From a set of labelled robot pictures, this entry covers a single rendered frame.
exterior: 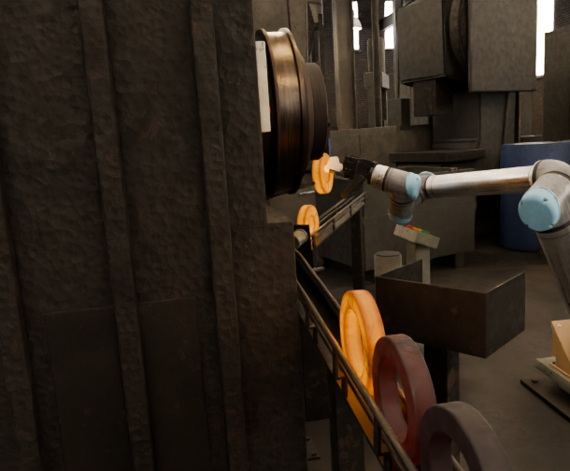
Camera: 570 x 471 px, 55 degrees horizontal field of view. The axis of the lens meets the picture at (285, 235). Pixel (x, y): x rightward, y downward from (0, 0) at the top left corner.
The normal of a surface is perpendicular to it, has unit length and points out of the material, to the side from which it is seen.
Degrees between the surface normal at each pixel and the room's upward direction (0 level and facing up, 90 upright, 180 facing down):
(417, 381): 51
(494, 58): 90
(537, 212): 110
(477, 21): 90
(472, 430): 21
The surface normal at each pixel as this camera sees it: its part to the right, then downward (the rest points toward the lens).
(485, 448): 0.05, -0.75
